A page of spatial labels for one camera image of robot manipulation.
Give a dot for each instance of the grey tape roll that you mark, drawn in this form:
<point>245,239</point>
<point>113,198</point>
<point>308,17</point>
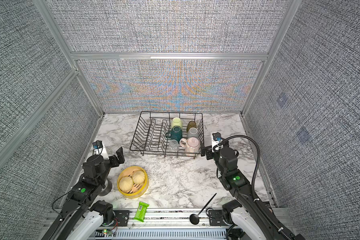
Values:
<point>106,188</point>

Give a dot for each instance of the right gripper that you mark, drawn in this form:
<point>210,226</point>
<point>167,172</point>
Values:
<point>210,156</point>

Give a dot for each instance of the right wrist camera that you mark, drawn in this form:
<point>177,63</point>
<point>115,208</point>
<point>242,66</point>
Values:
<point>216,141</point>

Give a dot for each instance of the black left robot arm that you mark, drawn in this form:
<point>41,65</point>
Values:
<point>82,195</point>

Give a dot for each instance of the black ladle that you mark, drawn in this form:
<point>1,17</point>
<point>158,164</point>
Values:
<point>194,218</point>

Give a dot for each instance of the aluminium front rail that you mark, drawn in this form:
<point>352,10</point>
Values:
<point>167,218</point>

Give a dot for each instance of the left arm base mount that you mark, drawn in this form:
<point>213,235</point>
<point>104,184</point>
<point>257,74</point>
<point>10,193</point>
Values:
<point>101,214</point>

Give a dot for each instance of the dark green mug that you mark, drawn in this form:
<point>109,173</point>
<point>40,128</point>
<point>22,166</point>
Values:
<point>174,134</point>

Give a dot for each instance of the green snack packet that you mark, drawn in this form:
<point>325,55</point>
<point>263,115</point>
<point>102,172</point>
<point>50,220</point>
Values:
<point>141,212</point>

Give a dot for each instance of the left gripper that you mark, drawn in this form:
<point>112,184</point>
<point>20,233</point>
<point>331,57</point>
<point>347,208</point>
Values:
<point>116,162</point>

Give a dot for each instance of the steamed bun left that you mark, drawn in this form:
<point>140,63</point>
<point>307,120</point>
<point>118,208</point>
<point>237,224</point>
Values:
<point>126,184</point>

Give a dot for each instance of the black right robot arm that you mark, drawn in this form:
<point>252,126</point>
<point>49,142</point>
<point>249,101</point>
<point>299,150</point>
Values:
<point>241,189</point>

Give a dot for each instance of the steamed bun right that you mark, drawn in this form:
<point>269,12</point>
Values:
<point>139,177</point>

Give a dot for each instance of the steamed bun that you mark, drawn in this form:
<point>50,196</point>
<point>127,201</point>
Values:
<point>139,177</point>
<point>126,184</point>

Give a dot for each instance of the black wire dish rack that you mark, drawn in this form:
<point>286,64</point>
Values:
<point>152,133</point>

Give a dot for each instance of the grey mug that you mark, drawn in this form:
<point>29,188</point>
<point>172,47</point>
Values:
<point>193,133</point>

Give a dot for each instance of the light green mug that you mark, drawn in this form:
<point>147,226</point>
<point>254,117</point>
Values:
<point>177,122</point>

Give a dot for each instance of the clear glass cup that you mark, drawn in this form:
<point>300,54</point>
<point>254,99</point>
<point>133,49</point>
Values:
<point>173,146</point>

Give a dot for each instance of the pink iridescent mug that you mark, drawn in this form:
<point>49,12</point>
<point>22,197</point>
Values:
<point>191,146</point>

